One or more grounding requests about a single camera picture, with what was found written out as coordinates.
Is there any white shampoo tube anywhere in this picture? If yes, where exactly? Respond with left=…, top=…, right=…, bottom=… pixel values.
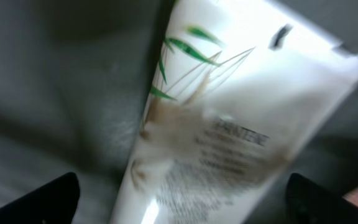
left=111, top=0, right=358, bottom=224

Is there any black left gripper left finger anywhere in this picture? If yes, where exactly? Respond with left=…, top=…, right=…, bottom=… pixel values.
left=0, top=172, right=80, bottom=224

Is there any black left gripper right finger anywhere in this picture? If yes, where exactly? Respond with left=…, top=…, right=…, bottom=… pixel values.
left=285, top=173, right=358, bottom=224

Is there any dark grey plastic basket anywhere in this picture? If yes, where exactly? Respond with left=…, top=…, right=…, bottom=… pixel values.
left=0, top=1, right=176, bottom=223

